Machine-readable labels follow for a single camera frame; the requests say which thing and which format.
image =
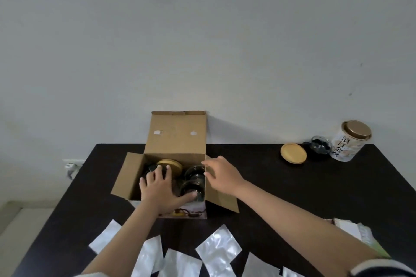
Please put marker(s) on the person's right hand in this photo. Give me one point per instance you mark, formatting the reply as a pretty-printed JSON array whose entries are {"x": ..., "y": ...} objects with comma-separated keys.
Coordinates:
[{"x": 224, "y": 176}]

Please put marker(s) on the white tea tin gold lid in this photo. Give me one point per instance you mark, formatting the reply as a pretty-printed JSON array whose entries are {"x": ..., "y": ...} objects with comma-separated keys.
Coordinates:
[{"x": 346, "y": 147}]

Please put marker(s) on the dark wooden table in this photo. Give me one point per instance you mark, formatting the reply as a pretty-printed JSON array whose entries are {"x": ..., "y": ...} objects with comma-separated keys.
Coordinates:
[{"x": 292, "y": 189}]

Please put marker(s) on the white packet black logo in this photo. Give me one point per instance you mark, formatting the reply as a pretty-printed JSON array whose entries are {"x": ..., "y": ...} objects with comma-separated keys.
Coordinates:
[{"x": 347, "y": 228}]

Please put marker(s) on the person's left forearm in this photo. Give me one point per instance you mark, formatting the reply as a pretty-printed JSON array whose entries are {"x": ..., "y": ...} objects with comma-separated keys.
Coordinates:
[{"x": 123, "y": 244}]

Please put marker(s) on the group of silver foil pouches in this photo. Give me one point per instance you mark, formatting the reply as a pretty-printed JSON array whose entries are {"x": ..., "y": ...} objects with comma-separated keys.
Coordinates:
[{"x": 217, "y": 247}]

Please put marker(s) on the striped shirt sleeve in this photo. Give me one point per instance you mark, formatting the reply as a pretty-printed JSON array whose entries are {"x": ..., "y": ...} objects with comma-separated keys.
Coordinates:
[
  {"x": 383, "y": 270},
  {"x": 91, "y": 275}
]

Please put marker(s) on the white power plug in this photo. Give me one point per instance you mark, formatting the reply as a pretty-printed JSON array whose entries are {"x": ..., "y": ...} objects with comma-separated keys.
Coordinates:
[{"x": 70, "y": 169}]

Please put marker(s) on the person's right forearm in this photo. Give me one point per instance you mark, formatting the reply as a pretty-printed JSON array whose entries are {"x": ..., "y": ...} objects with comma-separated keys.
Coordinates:
[{"x": 292, "y": 221}]

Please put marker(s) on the white wall socket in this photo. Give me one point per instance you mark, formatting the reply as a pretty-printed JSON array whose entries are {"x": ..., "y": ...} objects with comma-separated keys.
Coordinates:
[{"x": 76, "y": 161}]

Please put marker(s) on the bamboo coaster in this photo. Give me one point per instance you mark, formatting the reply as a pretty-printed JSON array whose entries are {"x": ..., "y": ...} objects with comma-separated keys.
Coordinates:
[
  {"x": 174, "y": 164},
  {"x": 293, "y": 153}
]

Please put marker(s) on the red cardboard tea set box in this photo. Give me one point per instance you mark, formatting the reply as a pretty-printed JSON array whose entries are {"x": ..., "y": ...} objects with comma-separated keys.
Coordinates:
[{"x": 175, "y": 137}]

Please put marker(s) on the person's left hand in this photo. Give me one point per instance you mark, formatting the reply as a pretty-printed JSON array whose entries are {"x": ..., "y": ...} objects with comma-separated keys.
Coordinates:
[{"x": 159, "y": 192}]

